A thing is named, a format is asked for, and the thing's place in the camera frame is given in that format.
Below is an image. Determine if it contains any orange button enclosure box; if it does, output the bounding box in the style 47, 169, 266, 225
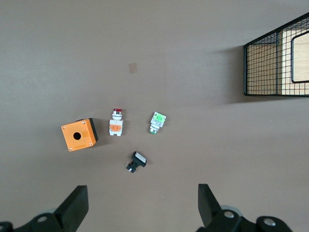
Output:
60, 117, 99, 152

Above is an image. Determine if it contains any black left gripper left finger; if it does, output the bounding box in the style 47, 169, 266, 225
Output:
26, 185, 89, 232

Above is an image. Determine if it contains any black square push button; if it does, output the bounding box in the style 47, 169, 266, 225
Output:
125, 151, 148, 173

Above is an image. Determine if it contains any black wire wooden tray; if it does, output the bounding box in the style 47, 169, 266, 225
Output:
243, 12, 309, 97

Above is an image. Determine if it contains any green push button switch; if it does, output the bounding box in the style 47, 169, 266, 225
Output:
148, 111, 167, 134

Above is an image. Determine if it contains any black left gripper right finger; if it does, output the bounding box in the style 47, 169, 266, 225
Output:
195, 183, 255, 232

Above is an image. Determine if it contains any red push button switch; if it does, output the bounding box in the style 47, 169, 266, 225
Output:
108, 108, 124, 137

